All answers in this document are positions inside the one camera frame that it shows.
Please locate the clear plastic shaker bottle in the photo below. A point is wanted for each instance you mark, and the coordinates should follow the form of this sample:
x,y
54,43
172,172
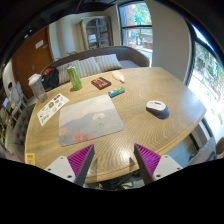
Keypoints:
x,y
37,87

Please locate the striped cushion right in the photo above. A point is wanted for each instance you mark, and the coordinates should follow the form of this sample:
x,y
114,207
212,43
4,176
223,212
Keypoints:
x,y
108,62

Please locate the black and red card box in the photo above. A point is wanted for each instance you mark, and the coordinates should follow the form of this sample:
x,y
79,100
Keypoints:
x,y
101,83

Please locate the striped cushion middle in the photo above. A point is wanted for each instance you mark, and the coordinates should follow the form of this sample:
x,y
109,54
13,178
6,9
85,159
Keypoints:
x,y
87,67

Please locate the grey curved sofa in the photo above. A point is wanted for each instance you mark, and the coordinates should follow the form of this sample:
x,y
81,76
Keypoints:
x,y
127,56

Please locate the black and red bag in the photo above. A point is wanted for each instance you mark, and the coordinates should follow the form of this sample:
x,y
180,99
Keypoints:
x,y
50,78

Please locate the white sticker sheet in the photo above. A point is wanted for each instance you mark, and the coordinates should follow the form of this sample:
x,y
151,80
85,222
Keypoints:
x,y
51,108

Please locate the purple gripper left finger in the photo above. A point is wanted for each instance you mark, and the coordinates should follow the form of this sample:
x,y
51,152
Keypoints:
x,y
73,168

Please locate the yellow sticky label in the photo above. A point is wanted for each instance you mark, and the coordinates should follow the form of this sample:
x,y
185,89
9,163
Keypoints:
x,y
30,158

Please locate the grey tufted chair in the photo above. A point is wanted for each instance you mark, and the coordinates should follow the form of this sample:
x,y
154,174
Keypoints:
x,y
20,130

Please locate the striped cushion left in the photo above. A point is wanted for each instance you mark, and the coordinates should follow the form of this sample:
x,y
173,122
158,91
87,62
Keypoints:
x,y
65,69

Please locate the striped cushion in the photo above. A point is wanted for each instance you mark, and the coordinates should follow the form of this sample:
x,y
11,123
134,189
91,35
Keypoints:
x,y
87,67
108,62
65,69

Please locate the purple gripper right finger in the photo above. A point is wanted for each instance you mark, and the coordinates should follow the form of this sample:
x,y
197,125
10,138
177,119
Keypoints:
x,y
153,166

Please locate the green drink can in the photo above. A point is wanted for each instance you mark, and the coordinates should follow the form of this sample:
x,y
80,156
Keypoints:
x,y
74,77

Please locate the brown wooden door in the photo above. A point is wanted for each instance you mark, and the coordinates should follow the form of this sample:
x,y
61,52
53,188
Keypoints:
x,y
32,57

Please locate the white and grey computer mouse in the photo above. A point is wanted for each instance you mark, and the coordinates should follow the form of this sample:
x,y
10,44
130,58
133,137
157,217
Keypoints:
x,y
158,109

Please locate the floral landscape mouse pad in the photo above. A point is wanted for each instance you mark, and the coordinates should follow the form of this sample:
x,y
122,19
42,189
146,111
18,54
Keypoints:
x,y
87,120

